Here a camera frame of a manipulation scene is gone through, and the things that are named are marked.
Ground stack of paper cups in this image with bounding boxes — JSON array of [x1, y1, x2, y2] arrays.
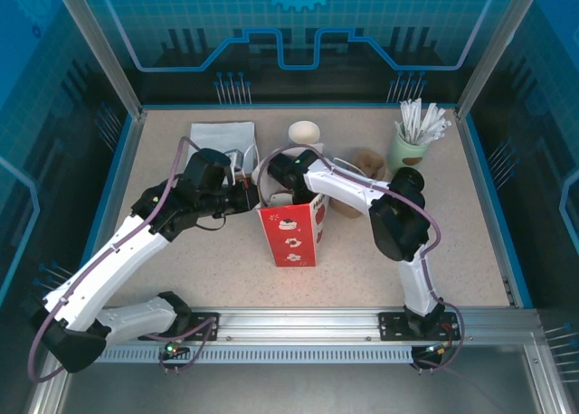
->
[[288, 120, 322, 147]]

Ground red white paper bag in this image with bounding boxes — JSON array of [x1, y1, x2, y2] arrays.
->
[[243, 143, 363, 268]]

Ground white napkin stack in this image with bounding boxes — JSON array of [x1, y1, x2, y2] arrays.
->
[[189, 120, 257, 162]]

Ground brown cardboard cup carrier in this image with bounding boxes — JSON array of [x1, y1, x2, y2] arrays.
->
[[328, 149, 391, 219]]

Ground pale green straw holder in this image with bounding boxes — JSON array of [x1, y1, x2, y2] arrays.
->
[[387, 127, 431, 172]]

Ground black plastic cup lid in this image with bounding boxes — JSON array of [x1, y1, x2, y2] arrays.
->
[[392, 167, 426, 193]]

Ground small connector board with light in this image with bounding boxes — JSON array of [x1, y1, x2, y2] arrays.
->
[[422, 341, 453, 357], [161, 336, 191, 360]]

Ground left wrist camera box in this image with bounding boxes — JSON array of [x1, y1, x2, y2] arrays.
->
[[223, 147, 249, 183]]

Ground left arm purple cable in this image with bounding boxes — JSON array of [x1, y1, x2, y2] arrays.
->
[[27, 136, 219, 384]]

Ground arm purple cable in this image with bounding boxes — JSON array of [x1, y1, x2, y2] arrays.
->
[[270, 143, 465, 375], [27, 136, 219, 384]]

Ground aluminium mounting rail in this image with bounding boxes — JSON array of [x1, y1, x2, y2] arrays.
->
[[58, 307, 542, 347]]

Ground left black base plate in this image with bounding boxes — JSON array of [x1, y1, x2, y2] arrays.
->
[[138, 311, 222, 342]]

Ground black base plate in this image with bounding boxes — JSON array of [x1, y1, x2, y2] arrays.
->
[[138, 311, 222, 342], [377, 312, 462, 342]]

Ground aluminium frame post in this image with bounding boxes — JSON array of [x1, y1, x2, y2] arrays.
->
[[454, 0, 542, 119], [51, 0, 148, 122]]

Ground slotted grey cable duct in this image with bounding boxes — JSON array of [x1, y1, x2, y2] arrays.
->
[[97, 346, 415, 365]]

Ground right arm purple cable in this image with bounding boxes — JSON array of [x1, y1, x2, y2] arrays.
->
[[270, 143, 465, 375]]

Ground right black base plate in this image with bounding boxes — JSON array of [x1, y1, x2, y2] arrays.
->
[[377, 312, 462, 342]]

